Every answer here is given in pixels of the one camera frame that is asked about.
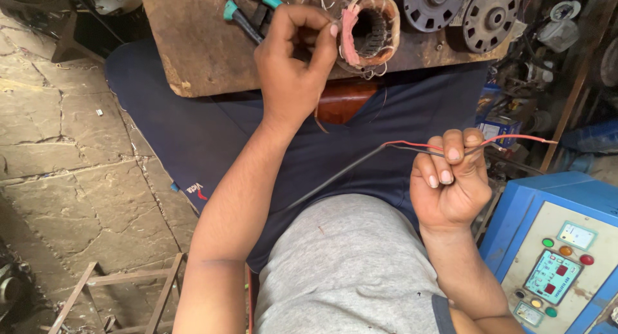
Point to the blue plastic pipe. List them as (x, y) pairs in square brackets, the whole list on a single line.
[(591, 136)]

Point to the person's grey shirt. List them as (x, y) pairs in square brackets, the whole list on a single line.
[(347, 266)]

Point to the blue cardboard carton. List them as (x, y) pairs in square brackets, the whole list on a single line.
[(499, 129)]

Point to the motor stator with copper windings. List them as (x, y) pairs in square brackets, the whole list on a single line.
[(381, 20)]

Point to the blue control panel machine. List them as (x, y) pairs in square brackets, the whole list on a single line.
[(545, 256)]

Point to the heap of motor parts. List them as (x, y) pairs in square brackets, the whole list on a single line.
[(536, 83)]

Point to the person's navy trousers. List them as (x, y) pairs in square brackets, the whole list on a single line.
[(193, 131)]

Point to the dark clutter heap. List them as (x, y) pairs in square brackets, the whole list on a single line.
[(72, 15)]

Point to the worn wooden work board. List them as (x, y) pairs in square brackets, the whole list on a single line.
[(203, 39)]

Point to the grey slotted motor end cover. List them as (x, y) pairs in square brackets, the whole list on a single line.
[(434, 8), (490, 20)]

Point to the person's left hand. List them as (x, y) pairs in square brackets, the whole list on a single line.
[(285, 78)]

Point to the person's right hand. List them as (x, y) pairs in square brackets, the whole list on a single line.
[(449, 203)]

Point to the rusty metal frame stand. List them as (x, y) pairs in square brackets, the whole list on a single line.
[(159, 276)]

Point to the white plastic container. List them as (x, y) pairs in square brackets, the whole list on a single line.
[(559, 34)]

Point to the black greasy machine part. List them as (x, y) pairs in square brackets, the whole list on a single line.
[(12, 285)]

